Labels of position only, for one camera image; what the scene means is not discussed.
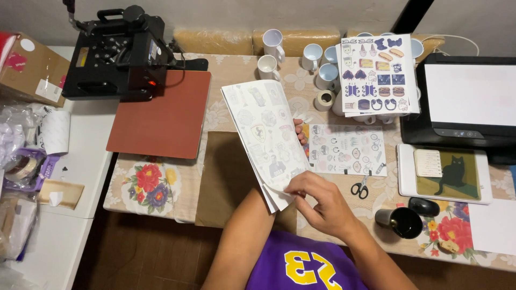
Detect person's left hand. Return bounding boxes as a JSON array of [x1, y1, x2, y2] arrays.
[[293, 118, 308, 146]]

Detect person's right hand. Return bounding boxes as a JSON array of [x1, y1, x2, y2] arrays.
[[284, 171, 358, 242]]

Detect stack of pale printed sheets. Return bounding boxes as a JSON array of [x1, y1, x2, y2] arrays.
[[220, 79, 312, 214]]

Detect beige tape roll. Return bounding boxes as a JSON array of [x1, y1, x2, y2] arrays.
[[314, 89, 336, 112]]

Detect printed sticker sheet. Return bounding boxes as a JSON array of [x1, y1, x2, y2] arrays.
[[302, 124, 388, 177]]

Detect group of white mugs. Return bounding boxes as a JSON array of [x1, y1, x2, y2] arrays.
[[257, 28, 425, 125]]

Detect brown paper sheet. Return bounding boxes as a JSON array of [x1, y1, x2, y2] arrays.
[[195, 131, 298, 234]]

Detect stack of colourful printed sheets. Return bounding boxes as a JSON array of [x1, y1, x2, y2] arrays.
[[335, 34, 421, 118]]

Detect black printer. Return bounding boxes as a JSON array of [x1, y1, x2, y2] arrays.
[[400, 53, 516, 165]]

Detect beige note card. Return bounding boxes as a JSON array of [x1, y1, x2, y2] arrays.
[[413, 149, 443, 179]]

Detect purple jersey with yellow print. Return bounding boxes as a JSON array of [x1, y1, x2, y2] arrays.
[[245, 230, 370, 290]]

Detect black tumbler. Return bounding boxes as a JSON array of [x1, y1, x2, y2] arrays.
[[374, 206, 424, 240]]

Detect red-brown heat press pad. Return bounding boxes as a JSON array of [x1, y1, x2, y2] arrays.
[[106, 70, 212, 160]]

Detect black computer mouse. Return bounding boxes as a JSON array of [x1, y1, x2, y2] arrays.
[[407, 197, 441, 218]]

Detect white laptop with cat picture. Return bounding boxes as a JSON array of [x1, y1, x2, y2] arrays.
[[396, 143, 493, 205]]

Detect beige floral tablecloth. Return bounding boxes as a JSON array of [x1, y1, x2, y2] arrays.
[[103, 52, 516, 273]]

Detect white paper in printer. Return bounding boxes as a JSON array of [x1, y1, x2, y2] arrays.
[[424, 63, 516, 128]]

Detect piece of bread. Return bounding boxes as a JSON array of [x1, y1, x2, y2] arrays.
[[438, 240, 460, 255]]

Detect black heat press machine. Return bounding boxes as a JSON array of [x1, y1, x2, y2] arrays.
[[61, 0, 209, 102]]

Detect white paper sheet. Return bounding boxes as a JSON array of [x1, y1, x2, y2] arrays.
[[468, 198, 516, 257]]

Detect brown paper scrap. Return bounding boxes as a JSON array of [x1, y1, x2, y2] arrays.
[[38, 179, 85, 211]]

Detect white paper roll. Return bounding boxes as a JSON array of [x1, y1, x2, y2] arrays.
[[37, 109, 71, 156]]

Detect white side table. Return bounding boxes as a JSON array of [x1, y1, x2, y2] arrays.
[[0, 45, 119, 290]]

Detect purple plastic basket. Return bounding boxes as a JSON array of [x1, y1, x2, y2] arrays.
[[3, 147, 61, 192]]

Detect brown cardboard box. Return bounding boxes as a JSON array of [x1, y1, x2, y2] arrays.
[[0, 32, 71, 108]]

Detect tape roll in basket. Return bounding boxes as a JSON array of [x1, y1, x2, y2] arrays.
[[15, 155, 38, 183]]

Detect heap of clear plastic bags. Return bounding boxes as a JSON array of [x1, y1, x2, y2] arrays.
[[0, 101, 55, 170]]

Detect plastic bag with papers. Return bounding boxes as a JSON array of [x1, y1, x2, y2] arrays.
[[0, 193, 40, 263]]

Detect red packet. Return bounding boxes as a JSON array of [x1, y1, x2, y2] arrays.
[[0, 31, 17, 70]]

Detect black-handled scissors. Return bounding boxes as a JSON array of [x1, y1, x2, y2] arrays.
[[350, 175, 370, 200]]

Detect black diagonal post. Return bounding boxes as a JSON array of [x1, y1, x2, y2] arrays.
[[390, 0, 435, 35]]

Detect white cable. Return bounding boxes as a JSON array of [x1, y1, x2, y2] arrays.
[[421, 34, 481, 57]]

